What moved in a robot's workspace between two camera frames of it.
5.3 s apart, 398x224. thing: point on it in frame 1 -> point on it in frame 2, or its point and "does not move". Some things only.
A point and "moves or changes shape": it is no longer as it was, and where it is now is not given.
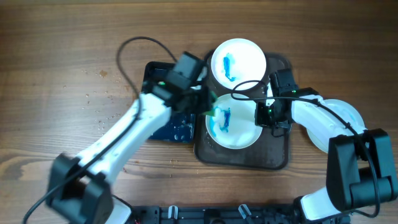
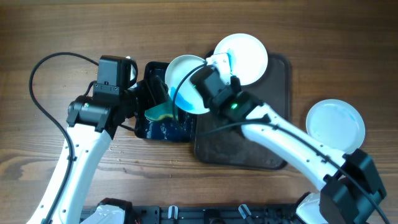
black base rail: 285,214 does not move
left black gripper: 204,104 -> 149,99
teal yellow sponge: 213,98 moves or changes shape
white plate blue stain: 238,60 moves or changes shape
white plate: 234,125 moves or changes shape
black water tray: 181,127 does not move
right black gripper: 260,119 -> 237,83
